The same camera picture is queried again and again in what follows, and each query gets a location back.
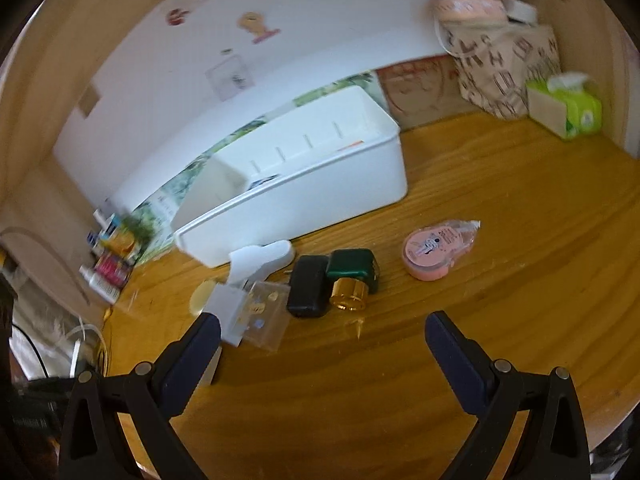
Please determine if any white spray bottle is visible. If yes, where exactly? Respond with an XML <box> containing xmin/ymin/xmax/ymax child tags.
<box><xmin>79</xmin><ymin>266</ymin><xmax>120</xmax><ymax>306</ymax></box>

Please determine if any beige letter print bag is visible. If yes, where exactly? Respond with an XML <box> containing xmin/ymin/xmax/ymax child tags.
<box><xmin>438</xmin><ymin>23</ymin><xmax>561</xmax><ymax>120</ymax></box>

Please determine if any pink framed wall drawing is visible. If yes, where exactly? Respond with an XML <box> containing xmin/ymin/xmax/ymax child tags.
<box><xmin>205</xmin><ymin>54</ymin><xmax>255</xmax><ymax>102</ymax></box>

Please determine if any blue dental floss box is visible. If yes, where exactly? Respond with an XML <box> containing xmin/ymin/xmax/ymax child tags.
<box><xmin>247</xmin><ymin>174</ymin><xmax>279</xmax><ymax>191</ymax></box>

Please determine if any green leaf print board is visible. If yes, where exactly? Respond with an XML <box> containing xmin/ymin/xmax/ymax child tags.
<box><xmin>127</xmin><ymin>70</ymin><xmax>394</xmax><ymax>266</ymax></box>

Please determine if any pony wall sticker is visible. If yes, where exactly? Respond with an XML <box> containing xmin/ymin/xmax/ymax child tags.
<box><xmin>238</xmin><ymin>11</ymin><xmax>281</xmax><ymax>44</ymax></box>

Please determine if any pink can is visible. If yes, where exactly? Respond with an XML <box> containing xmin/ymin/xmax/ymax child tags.
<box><xmin>94</xmin><ymin>252</ymin><xmax>131</xmax><ymax>289</ymax></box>

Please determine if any round gold compact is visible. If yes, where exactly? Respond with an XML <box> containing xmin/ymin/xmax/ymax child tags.
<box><xmin>189</xmin><ymin>280</ymin><xmax>218</xmax><ymax>318</ymax></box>

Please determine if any clear sticker plastic box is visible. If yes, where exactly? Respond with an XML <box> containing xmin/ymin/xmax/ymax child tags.
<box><xmin>238</xmin><ymin>282</ymin><xmax>291</xmax><ymax>352</ymax></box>

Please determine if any white square charger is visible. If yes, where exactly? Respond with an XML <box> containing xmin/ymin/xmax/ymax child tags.
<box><xmin>203</xmin><ymin>283</ymin><xmax>248</xmax><ymax>347</ymax></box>

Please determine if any pink round box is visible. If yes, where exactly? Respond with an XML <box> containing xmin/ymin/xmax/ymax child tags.
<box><xmin>432</xmin><ymin>0</ymin><xmax>508</xmax><ymax>23</ymax></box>

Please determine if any pink correction tape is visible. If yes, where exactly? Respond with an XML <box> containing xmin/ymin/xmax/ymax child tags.
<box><xmin>401</xmin><ymin>220</ymin><xmax>482</xmax><ymax>282</ymax></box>

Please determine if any green tissue pack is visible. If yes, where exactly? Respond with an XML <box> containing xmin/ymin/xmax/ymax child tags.
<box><xmin>526</xmin><ymin>72</ymin><xmax>602</xmax><ymax>141</ymax></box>

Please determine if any white plastic storage bin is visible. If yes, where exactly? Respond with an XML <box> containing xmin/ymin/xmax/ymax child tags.
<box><xmin>170</xmin><ymin>84</ymin><xmax>409</xmax><ymax>269</ymax></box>

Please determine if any black power adapter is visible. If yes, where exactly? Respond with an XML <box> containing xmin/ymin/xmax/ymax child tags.
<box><xmin>286</xmin><ymin>255</ymin><xmax>331</xmax><ymax>318</ymax></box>

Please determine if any orange juice carton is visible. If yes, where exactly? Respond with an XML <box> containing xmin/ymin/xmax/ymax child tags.
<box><xmin>99</xmin><ymin>214</ymin><xmax>142</xmax><ymax>266</ymax></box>

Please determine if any green gold perfume bottle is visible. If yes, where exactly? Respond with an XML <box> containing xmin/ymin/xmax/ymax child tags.
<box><xmin>326</xmin><ymin>248</ymin><xmax>380</xmax><ymax>311</ymax></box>

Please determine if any colourful rubik's cube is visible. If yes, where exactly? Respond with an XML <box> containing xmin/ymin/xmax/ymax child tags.
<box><xmin>334</xmin><ymin>140</ymin><xmax>364</xmax><ymax>154</ymax></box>

